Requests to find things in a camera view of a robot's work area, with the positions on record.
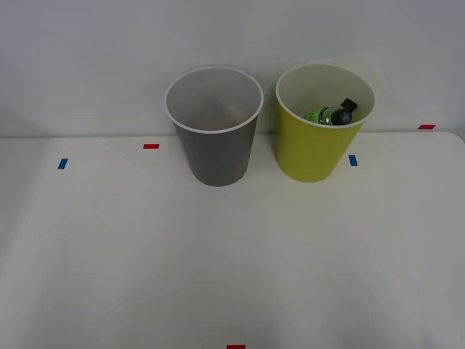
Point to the green bottle with black cap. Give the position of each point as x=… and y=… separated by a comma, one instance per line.
x=330, y=114

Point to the yellow-green plastic waste bin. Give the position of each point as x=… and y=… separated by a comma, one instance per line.
x=312, y=152

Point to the red drink can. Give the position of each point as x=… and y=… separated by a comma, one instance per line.
x=218, y=114

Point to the grey plastic waste bin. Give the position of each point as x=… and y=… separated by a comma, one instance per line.
x=218, y=160

